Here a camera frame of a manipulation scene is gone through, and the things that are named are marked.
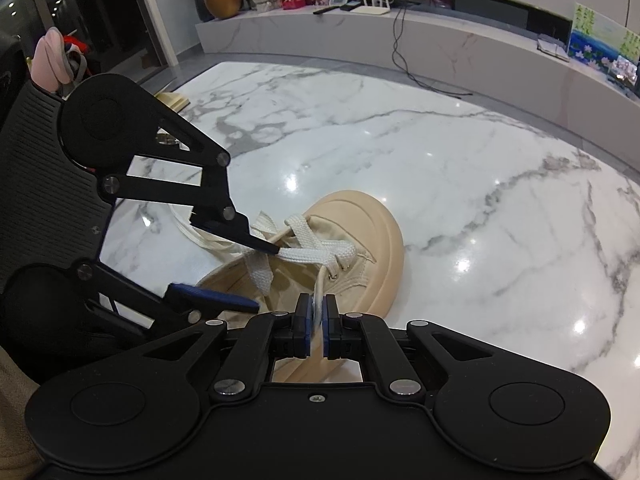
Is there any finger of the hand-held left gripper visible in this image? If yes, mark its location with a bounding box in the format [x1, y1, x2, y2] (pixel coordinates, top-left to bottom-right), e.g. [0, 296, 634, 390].
[75, 260, 261, 341]
[97, 110, 281, 256]

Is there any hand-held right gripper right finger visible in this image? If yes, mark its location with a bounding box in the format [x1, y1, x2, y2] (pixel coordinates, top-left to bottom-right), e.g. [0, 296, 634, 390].
[322, 294, 496, 403]

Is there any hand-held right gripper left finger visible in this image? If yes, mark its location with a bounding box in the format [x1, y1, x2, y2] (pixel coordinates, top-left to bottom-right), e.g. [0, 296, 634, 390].
[135, 292, 317, 403]

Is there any white shoelace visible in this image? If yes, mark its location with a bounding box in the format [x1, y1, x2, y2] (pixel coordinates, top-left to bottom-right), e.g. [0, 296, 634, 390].
[167, 200, 361, 356]

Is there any beige shoe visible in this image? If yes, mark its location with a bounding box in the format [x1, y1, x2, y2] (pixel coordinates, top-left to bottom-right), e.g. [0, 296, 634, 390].
[195, 189, 405, 386]

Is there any pink plush item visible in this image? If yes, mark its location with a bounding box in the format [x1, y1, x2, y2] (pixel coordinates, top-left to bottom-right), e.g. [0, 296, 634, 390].
[30, 29, 88, 96]

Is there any tan book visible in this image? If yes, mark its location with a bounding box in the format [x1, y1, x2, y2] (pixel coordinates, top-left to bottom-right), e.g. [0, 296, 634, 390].
[154, 91, 192, 111]

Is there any person's beige sweater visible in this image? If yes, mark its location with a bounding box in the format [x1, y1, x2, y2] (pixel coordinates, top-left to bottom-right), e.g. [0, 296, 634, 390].
[0, 345, 41, 480]

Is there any marble television bench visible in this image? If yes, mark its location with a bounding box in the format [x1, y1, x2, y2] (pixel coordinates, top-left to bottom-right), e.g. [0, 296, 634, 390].
[195, 0, 640, 156]

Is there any open notebook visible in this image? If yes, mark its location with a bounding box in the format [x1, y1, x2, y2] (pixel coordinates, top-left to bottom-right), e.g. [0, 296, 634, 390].
[536, 34, 572, 62]

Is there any small framed photo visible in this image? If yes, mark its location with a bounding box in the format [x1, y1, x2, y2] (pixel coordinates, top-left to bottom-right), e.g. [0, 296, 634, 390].
[607, 55, 638, 83]

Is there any flower painting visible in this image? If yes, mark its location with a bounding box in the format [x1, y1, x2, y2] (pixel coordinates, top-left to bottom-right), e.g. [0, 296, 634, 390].
[567, 2, 640, 78]

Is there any black cable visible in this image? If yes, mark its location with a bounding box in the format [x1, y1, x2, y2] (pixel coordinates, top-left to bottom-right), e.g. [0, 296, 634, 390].
[391, 4, 473, 98]

